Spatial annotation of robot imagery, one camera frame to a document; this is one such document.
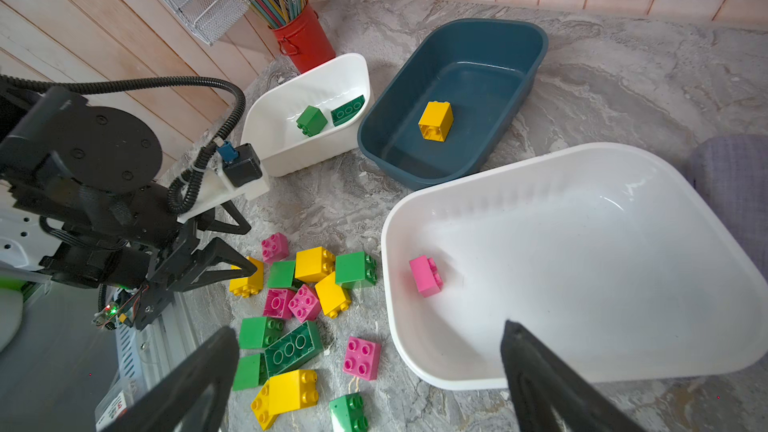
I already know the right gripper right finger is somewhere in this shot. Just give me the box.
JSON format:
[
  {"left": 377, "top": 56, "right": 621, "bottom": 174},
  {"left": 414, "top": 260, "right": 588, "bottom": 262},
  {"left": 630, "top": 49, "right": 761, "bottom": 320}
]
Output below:
[{"left": 500, "top": 321, "right": 641, "bottom": 431}]

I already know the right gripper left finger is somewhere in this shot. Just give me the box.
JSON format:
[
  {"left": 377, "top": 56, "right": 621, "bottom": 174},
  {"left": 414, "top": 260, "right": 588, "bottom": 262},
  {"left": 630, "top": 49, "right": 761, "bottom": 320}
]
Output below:
[{"left": 105, "top": 327, "right": 239, "bottom": 431}]

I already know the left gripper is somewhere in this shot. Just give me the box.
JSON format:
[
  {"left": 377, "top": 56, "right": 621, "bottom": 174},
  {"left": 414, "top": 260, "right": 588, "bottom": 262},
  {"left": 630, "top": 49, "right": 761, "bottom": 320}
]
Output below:
[{"left": 35, "top": 179, "right": 258, "bottom": 330}]

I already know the pink brick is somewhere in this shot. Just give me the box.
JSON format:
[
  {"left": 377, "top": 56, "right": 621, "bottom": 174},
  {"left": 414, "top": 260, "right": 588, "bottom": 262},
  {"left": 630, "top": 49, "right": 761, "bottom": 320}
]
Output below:
[
  {"left": 288, "top": 284, "right": 322, "bottom": 323},
  {"left": 343, "top": 336, "right": 381, "bottom": 381},
  {"left": 263, "top": 288, "right": 295, "bottom": 320},
  {"left": 261, "top": 233, "right": 290, "bottom": 264},
  {"left": 409, "top": 255, "right": 443, "bottom": 298}
]

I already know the green square brick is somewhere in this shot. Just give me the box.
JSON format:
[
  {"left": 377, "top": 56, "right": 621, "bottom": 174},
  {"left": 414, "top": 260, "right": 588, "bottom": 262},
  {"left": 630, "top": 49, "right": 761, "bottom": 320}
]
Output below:
[{"left": 296, "top": 106, "right": 328, "bottom": 137}]

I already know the long dark green brick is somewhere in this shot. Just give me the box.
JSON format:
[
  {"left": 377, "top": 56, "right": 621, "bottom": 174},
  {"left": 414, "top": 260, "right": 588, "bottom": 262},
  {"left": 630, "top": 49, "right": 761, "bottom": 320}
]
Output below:
[
  {"left": 331, "top": 95, "right": 365, "bottom": 127},
  {"left": 264, "top": 321, "right": 325, "bottom": 378}
]

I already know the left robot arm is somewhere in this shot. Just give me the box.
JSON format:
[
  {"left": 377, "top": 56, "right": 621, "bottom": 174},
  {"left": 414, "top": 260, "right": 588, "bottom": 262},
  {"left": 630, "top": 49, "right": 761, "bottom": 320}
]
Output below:
[{"left": 1, "top": 75, "right": 262, "bottom": 330}]

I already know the green brick front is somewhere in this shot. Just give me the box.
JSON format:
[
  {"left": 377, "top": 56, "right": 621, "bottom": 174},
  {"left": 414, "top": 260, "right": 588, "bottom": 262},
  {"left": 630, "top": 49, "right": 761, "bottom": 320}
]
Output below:
[{"left": 232, "top": 353, "right": 268, "bottom": 391}]

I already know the small yellow brick front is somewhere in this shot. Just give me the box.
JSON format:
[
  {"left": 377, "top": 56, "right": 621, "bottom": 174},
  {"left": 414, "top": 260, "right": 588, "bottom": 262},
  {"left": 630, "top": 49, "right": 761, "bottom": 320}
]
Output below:
[{"left": 251, "top": 380, "right": 279, "bottom": 431}]

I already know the small green brick right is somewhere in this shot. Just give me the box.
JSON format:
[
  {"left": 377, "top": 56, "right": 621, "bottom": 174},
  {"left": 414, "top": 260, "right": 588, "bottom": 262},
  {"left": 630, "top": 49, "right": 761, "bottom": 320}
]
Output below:
[{"left": 329, "top": 393, "right": 369, "bottom": 432}]

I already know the right white plastic bin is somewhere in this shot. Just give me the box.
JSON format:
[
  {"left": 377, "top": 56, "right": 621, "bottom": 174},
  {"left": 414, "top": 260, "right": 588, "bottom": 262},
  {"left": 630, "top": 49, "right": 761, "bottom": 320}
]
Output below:
[{"left": 381, "top": 142, "right": 767, "bottom": 390}]

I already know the white plastic bin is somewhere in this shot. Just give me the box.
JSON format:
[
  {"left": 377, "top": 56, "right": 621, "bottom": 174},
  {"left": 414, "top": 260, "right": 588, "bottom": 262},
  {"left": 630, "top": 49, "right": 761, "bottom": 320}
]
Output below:
[
  {"left": 381, "top": 142, "right": 767, "bottom": 390},
  {"left": 242, "top": 53, "right": 373, "bottom": 177}
]

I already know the left white plastic bin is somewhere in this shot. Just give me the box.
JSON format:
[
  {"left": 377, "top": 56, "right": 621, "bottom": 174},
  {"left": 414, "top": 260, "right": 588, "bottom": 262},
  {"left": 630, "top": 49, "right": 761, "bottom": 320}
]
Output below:
[{"left": 242, "top": 53, "right": 373, "bottom": 177}]

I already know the red pencil cup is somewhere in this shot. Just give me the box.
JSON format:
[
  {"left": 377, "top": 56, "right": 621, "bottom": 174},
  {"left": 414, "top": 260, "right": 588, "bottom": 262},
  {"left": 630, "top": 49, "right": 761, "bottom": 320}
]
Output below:
[{"left": 272, "top": 4, "right": 336, "bottom": 74}]

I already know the teal plastic bin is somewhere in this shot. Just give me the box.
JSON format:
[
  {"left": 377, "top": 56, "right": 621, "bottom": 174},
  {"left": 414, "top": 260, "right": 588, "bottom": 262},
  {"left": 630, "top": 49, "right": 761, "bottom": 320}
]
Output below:
[{"left": 358, "top": 19, "right": 549, "bottom": 190}]

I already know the black corrugated cable hose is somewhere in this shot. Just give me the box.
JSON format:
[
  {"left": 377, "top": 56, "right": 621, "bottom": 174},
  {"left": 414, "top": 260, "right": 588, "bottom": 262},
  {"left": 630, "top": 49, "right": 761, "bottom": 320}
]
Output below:
[{"left": 0, "top": 74, "right": 247, "bottom": 215}]

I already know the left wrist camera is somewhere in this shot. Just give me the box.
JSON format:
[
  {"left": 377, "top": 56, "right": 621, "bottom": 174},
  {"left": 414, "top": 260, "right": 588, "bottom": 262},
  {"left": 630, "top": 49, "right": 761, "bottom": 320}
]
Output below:
[{"left": 177, "top": 143, "right": 270, "bottom": 223}]

